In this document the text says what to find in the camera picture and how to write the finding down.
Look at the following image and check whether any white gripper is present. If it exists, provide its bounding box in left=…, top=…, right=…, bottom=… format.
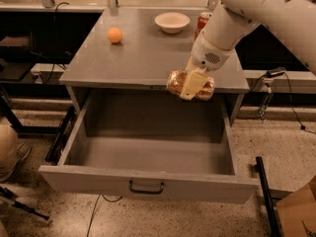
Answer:
left=180, top=32, right=233, bottom=100

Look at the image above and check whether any clear bag of snacks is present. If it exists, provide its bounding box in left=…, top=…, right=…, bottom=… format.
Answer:
left=166, top=70, right=215, bottom=101

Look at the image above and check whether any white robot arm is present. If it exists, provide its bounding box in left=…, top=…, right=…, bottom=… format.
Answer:
left=180, top=0, right=316, bottom=100

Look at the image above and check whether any red cola can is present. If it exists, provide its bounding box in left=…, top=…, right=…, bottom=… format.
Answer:
left=195, top=12, right=212, bottom=38

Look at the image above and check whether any grey cabinet with top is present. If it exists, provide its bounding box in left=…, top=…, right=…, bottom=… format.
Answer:
left=60, top=8, right=248, bottom=123

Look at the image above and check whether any open grey top drawer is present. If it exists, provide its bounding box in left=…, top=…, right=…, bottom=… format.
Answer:
left=39, top=93, right=258, bottom=203

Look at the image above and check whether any white bowl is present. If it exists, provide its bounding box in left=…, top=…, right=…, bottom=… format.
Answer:
left=155, top=12, right=191, bottom=35

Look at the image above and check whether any orange fruit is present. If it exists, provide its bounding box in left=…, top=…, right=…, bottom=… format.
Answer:
left=108, top=28, right=122, bottom=43

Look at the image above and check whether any cardboard box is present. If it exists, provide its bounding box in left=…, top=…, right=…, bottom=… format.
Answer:
left=276, top=176, right=316, bottom=237

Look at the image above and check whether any black bar on floor right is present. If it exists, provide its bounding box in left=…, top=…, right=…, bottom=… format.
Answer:
left=255, top=156, right=280, bottom=237

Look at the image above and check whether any person's knee in beige trousers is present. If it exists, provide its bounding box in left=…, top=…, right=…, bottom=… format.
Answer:
left=0, top=124, right=32, bottom=183

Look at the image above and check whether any black tool on floor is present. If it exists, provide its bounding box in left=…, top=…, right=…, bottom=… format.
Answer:
left=0, top=187, right=49, bottom=220

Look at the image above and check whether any black power adapter with cable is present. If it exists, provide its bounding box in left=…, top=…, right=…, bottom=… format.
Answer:
left=250, top=67, right=315, bottom=134

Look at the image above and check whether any black drawer handle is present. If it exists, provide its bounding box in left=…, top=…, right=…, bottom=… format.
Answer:
left=128, top=181, right=165, bottom=196

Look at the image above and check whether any black cable on floor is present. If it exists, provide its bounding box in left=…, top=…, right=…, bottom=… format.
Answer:
left=86, top=195, right=123, bottom=237

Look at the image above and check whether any black drawer rail left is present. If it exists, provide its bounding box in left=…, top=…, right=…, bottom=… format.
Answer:
left=45, top=106, right=75, bottom=163

